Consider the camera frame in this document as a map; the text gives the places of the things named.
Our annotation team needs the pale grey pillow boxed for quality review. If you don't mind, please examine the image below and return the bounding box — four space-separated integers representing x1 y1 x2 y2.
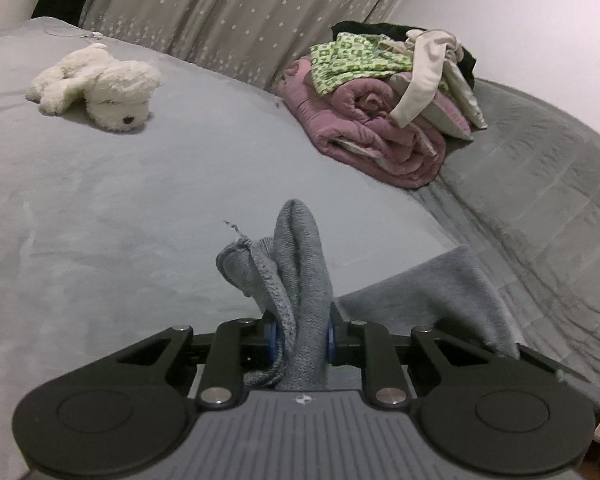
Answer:
420 62 488 141

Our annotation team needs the cream white garment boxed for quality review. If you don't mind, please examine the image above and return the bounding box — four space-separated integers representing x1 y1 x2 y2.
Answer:
391 30 463 128

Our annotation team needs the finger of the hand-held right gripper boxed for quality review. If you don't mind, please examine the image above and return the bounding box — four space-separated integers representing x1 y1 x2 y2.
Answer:
517 342 592 383

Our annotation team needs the black garment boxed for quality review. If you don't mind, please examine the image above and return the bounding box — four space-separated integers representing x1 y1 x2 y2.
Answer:
331 21 477 88

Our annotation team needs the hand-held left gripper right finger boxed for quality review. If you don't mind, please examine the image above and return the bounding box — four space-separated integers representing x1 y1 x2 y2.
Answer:
325 305 501 408

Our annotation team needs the pink folded quilt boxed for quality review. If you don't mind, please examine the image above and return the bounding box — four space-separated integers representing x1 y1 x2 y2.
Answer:
279 57 448 189

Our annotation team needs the grey quilted blanket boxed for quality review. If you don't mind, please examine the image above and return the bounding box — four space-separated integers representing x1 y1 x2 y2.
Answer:
415 78 600 411

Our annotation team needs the grey bed sheet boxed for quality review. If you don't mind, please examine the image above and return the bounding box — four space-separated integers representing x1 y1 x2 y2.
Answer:
0 16 461 480

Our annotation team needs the green patterned cloth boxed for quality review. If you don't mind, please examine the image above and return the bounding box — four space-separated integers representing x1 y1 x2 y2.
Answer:
310 32 413 96

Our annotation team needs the grey knit sweater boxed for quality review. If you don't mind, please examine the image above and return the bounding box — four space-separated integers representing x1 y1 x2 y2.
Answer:
216 199 531 391

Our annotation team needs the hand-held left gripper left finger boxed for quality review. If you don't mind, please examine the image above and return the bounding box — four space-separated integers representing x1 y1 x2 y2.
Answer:
115 317 281 407

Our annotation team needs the white plush dog toy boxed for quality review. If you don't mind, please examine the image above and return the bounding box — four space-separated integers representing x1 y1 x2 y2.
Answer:
26 43 162 133

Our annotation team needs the grey star curtain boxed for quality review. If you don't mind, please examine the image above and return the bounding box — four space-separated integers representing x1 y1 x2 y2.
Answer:
80 0 426 93

